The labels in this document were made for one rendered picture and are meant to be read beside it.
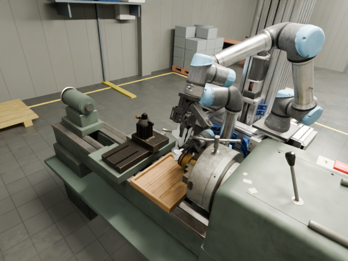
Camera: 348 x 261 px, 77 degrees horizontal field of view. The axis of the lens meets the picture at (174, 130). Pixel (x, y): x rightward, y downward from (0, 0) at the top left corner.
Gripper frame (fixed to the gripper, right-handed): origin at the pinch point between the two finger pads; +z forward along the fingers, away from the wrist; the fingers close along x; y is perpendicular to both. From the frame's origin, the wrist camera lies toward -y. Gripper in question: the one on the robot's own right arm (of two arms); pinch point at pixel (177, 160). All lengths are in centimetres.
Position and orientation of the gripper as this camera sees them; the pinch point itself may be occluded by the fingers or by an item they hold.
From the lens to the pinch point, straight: 115.5
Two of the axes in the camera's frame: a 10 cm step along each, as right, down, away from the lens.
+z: -6.5, 3.6, -6.7
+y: -7.6, -3.8, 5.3
